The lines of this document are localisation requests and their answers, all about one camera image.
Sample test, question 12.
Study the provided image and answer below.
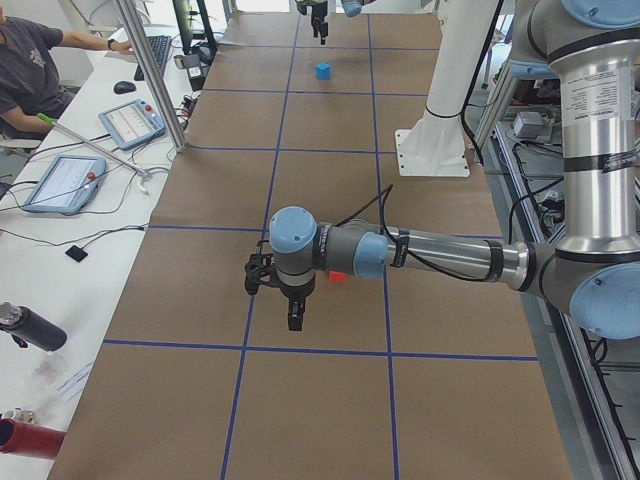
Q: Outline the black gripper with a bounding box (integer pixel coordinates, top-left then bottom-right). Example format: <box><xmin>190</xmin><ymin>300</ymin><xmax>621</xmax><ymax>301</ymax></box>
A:
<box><xmin>295</xmin><ymin>0</ymin><xmax>328</xmax><ymax>45</ymax></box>
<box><xmin>279</xmin><ymin>279</ymin><xmax>315</xmax><ymax>331</ymax></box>

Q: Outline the blue cube block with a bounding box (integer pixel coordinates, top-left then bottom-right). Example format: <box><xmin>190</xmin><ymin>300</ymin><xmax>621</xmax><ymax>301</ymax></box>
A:
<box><xmin>315</xmin><ymin>62</ymin><xmax>331</xmax><ymax>81</ymax></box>

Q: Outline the red cube block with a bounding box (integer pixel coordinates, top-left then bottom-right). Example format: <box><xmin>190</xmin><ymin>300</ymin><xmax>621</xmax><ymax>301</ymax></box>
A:
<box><xmin>328</xmin><ymin>271</ymin><xmax>349</xmax><ymax>283</ymax></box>

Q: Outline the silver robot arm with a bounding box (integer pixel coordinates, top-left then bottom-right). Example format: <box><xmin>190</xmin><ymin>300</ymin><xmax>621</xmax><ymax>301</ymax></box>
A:
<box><xmin>295</xmin><ymin>0</ymin><xmax>369</xmax><ymax>45</ymax></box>
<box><xmin>245</xmin><ymin>1</ymin><xmax>639</xmax><ymax>340</ymax></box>

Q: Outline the black keyboard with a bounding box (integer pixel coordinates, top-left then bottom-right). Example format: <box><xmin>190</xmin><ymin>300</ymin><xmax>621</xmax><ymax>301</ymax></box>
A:
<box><xmin>133</xmin><ymin>35</ymin><xmax>172</xmax><ymax>82</ymax></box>

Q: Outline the black computer mouse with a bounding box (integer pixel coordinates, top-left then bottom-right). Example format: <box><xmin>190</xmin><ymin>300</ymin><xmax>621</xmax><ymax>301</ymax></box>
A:
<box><xmin>113</xmin><ymin>81</ymin><xmax>137</xmax><ymax>95</ymax></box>

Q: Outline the far blue teach pendant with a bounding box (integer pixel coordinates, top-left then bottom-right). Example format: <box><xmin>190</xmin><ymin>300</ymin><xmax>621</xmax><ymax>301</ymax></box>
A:
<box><xmin>98</xmin><ymin>99</ymin><xmax>166</xmax><ymax>151</ymax></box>

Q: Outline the blue teach pendant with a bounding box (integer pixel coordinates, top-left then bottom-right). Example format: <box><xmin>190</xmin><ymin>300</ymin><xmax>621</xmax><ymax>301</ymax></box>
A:
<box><xmin>22</xmin><ymin>155</ymin><xmax>107</xmax><ymax>215</ymax></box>
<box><xmin>98</xmin><ymin>99</ymin><xmax>166</xmax><ymax>151</ymax></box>

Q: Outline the small black square pad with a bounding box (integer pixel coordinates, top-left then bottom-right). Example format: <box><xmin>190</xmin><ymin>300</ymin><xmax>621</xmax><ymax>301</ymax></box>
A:
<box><xmin>65</xmin><ymin>245</ymin><xmax>88</xmax><ymax>263</ymax></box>

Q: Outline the near blue teach pendant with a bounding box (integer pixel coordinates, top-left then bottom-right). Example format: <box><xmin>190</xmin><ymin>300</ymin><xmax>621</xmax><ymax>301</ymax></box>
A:
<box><xmin>22</xmin><ymin>155</ymin><xmax>107</xmax><ymax>215</ymax></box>

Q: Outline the black water bottle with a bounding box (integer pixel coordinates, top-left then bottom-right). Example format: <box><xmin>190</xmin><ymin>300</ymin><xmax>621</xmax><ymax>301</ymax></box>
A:
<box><xmin>1</xmin><ymin>302</ymin><xmax>67</xmax><ymax>352</ymax></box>

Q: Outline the person in grey shirt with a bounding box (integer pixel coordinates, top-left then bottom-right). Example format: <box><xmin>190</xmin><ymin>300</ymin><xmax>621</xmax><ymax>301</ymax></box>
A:
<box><xmin>1</xmin><ymin>15</ymin><xmax>133</xmax><ymax>140</ymax></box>

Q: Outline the red bottle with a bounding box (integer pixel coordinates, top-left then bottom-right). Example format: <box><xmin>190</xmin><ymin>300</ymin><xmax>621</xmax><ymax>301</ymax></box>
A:
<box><xmin>1</xmin><ymin>418</ymin><xmax>66</xmax><ymax>460</ymax></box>

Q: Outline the wrist black camera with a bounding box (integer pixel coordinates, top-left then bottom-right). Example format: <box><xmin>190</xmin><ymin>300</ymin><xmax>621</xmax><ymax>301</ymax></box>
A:
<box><xmin>244</xmin><ymin>253</ymin><xmax>281</xmax><ymax>296</ymax></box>

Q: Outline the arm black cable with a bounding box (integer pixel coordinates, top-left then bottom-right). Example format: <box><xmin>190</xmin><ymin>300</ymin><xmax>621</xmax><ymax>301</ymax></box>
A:
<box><xmin>333</xmin><ymin>184</ymin><xmax>494</xmax><ymax>281</ymax></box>

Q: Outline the aluminium frame post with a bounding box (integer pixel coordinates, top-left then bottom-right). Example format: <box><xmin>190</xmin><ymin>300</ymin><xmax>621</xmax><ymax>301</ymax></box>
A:
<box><xmin>116</xmin><ymin>0</ymin><xmax>186</xmax><ymax>152</ymax></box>

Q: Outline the green handled grabber stick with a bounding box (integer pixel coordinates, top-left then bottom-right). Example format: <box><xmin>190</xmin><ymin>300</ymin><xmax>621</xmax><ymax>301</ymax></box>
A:
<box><xmin>37</xmin><ymin>113</ymin><xmax>153</xmax><ymax>196</ymax></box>

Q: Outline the aluminium table frame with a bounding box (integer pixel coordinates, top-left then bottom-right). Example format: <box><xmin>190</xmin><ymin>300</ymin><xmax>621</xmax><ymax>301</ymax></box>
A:
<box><xmin>476</xmin><ymin>61</ymin><xmax>639</xmax><ymax>479</ymax></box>

